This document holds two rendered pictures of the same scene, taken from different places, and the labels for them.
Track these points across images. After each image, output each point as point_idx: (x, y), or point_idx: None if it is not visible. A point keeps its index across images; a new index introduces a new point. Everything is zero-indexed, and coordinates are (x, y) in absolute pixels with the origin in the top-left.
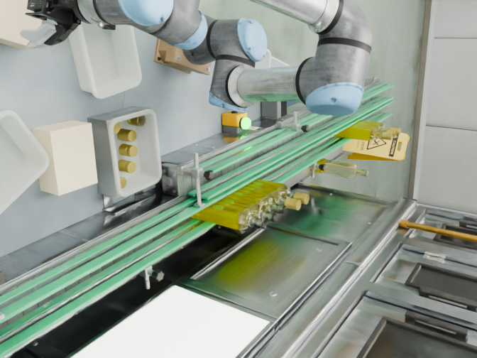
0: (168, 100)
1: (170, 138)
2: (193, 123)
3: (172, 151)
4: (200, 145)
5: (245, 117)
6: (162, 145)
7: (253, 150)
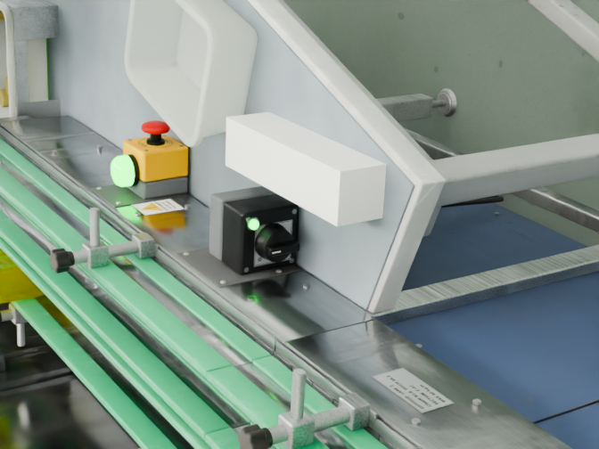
0: (94, 29)
1: (93, 102)
2: (124, 107)
3: (88, 129)
4: (94, 149)
5: (124, 157)
6: (84, 107)
7: (12, 190)
